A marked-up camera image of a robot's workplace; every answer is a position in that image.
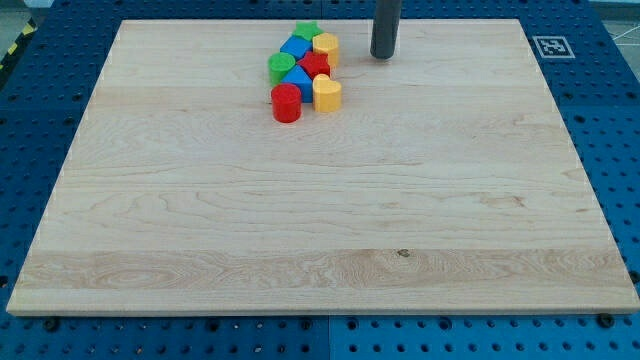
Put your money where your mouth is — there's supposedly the yellow heart block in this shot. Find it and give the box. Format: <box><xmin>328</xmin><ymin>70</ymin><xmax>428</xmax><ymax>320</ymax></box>
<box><xmin>312</xmin><ymin>74</ymin><xmax>342</xmax><ymax>113</ymax></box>

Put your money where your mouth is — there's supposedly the blue cube block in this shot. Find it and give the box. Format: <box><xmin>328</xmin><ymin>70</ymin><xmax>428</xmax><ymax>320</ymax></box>
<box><xmin>280</xmin><ymin>35</ymin><xmax>313</xmax><ymax>61</ymax></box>

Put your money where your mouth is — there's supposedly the wooden board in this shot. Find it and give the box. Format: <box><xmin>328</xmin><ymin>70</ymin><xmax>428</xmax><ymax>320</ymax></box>
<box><xmin>7</xmin><ymin>19</ymin><xmax>639</xmax><ymax>316</ymax></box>

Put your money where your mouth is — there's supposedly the black yellow hazard tape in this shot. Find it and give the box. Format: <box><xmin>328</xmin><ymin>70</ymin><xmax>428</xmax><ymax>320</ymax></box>
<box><xmin>1</xmin><ymin>18</ymin><xmax>38</xmax><ymax>71</ymax></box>

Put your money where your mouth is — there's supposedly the red cylinder block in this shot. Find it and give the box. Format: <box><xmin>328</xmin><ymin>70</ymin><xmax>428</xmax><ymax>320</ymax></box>
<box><xmin>271</xmin><ymin>83</ymin><xmax>302</xmax><ymax>123</ymax></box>

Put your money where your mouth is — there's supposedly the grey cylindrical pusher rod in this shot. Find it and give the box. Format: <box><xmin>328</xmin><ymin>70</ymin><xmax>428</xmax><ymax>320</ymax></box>
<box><xmin>370</xmin><ymin>0</ymin><xmax>402</xmax><ymax>60</ymax></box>

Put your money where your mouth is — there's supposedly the red star block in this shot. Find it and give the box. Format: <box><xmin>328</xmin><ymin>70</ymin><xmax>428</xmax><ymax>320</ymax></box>
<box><xmin>297</xmin><ymin>51</ymin><xmax>331</xmax><ymax>80</ymax></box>

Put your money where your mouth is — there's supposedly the green star block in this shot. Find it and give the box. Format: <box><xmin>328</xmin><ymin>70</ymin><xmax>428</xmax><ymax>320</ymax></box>
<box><xmin>292</xmin><ymin>20</ymin><xmax>324</xmax><ymax>41</ymax></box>

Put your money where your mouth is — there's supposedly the yellow hexagon block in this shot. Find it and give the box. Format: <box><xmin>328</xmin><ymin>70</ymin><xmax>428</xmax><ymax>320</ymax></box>
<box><xmin>312</xmin><ymin>32</ymin><xmax>340</xmax><ymax>68</ymax></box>

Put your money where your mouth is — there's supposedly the blue triangle block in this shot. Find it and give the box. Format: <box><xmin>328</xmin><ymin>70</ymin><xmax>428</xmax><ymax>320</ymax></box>
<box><xmin>282</xmin><ymin>65</ymin><xmax>313</xmax><ymax>103</ymax></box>

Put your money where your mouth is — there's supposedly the white fiducial marker tag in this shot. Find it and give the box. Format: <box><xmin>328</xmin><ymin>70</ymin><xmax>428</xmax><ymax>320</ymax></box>
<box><xmin>532</xmin><ymin>35</ymin><xmax>575</xmax><ymax>59</ymax></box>

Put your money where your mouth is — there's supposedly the green cylinder block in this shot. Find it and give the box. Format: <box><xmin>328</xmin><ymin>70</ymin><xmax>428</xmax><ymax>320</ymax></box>
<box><xmin>267</xmin><ymin>52</ymin><xmax>297</xmax><ymax>87</ymax></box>

